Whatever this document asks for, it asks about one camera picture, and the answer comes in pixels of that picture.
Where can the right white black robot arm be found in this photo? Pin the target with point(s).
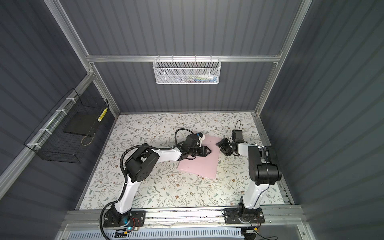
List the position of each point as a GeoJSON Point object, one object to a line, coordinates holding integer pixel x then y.
{"type": "Point", "coordinates": [263, 174]}

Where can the floral table mat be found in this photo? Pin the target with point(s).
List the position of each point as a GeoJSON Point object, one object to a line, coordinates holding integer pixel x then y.
{"type": "Point", "coordinates": [167, 186]}

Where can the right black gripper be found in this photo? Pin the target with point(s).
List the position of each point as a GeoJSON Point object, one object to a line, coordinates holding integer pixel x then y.
{"type": "Point", "coordinates": [223, 143]}

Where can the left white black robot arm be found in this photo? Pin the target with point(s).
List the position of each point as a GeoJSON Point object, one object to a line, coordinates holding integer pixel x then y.
{"type": "Point", "coordinates": [136, 164]}

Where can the black wire wall basket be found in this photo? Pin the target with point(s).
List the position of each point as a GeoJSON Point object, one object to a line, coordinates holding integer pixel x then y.
{"type": "Point", "coordinates": [67, 134]}

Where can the white mesh wall basket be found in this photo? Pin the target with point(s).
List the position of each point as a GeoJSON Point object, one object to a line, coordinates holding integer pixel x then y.
{"type": "Point", "coordinates": [168, 72]}

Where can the white vented cable duct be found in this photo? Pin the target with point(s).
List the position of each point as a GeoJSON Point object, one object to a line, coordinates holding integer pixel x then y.
{"type": "Point", "coordinates": [222, 233]}

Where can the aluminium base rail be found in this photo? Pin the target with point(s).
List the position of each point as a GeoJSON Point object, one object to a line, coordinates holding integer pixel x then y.
{"type": "Point", "coordinates": [183, 217]}

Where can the black foam pad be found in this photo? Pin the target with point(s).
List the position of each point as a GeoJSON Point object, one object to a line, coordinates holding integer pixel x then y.
{"type": "Point", "coordinates": [83, 124]}

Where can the pink folder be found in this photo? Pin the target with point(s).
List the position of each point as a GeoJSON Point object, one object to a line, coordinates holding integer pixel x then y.
{"type": "Point", "coordinates": [204, 166]}

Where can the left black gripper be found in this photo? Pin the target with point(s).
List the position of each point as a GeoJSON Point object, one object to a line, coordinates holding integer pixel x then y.
{"type": "Point", "coordinates": [203, 151]}

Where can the pens in white basket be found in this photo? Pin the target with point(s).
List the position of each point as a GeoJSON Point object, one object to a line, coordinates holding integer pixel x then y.
{"type": "Point", "coordinates": [195, 79]}

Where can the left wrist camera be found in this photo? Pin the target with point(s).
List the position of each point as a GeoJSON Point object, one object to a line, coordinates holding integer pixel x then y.
{"type": "Point", "coordinates": [201, 137]}

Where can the yellow marker pen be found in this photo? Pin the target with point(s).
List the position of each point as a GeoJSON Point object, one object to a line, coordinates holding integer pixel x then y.
{"type": "Point", "coordinates": [102, 115]}

